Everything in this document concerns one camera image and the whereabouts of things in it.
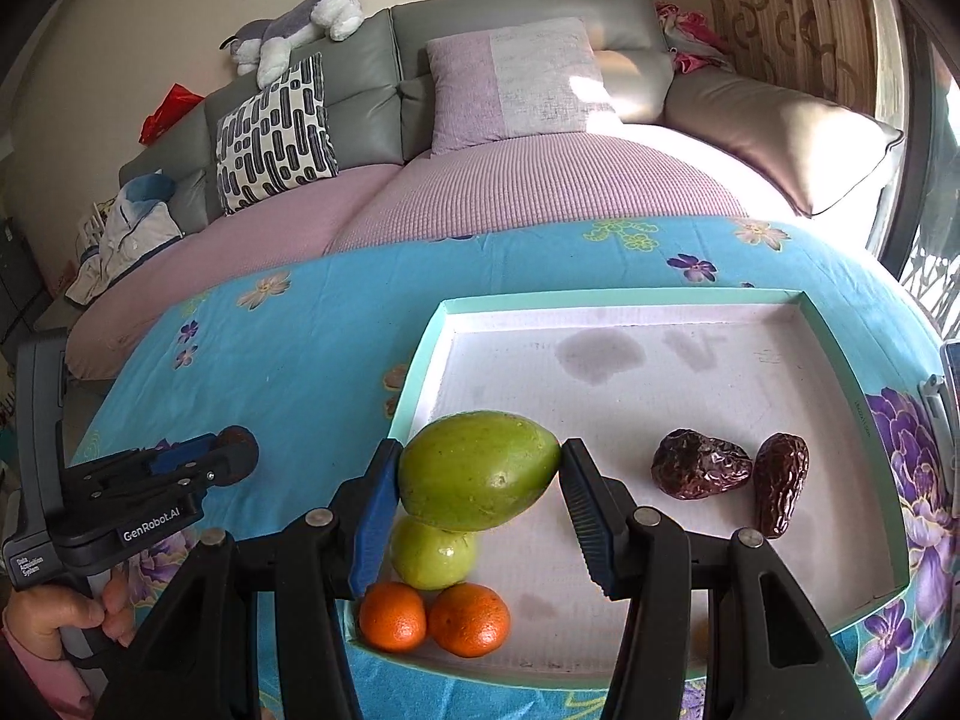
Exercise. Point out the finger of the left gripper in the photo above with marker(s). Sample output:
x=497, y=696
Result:
x=141, y=484
x=168, y=458

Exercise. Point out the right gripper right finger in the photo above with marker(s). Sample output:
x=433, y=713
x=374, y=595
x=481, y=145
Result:
x=600, y=520

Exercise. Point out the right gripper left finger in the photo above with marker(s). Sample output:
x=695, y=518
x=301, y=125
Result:
x=364, y=510

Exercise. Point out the dark red date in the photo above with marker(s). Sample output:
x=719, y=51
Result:
x=240, y=453

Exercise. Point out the round green fruit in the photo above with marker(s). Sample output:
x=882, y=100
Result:
x=430, y=559

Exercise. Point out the green mango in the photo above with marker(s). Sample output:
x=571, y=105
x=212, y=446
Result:
x=475, y=471

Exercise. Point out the large orange tangerine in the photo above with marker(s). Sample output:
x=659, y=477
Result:
x=469, y=620

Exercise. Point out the left hand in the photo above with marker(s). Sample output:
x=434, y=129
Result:
x=34, y=617

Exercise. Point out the small orange tangerine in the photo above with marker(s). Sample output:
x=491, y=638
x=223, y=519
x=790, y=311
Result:
x=392, y=617

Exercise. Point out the teal white tray box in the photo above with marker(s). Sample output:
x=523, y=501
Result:
x=672, y=391

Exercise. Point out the blue floral tablecloth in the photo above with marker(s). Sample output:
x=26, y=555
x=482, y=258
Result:
x=313, y=357

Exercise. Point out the dark date in tray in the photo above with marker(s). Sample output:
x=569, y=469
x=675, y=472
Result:
x=780, y=471

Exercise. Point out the white blue clothes pile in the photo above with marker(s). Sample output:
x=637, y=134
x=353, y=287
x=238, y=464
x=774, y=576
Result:
x=131, y=231

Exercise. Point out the blue plush toy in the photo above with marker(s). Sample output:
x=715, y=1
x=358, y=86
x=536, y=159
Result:
x=151, y=187

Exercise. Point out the pink sofa seat cover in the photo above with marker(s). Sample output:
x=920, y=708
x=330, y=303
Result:
x=644, y=171

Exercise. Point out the black white patterned pillow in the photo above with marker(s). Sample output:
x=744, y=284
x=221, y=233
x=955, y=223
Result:
x=275, y=141

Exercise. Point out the red bag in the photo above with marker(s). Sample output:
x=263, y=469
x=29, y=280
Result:
x=177, y=103

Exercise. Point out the beige leather cushion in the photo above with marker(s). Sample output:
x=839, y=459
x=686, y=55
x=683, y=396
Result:
x=818, y=153

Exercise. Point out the grey white plush dog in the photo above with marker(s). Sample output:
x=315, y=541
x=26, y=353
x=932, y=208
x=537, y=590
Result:
x=263, y=48

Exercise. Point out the pink square pillow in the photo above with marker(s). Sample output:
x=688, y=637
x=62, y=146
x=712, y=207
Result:
x=515, y=82

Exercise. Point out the grey leather sofa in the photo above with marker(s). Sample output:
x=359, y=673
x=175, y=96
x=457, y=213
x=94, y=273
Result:
x=416, y=106

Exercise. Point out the pink clothes on sofa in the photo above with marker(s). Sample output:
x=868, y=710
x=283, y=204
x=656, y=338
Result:
x=691, y=42

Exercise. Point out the brown patterned curtain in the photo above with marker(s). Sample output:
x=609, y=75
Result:
x=847, y=51

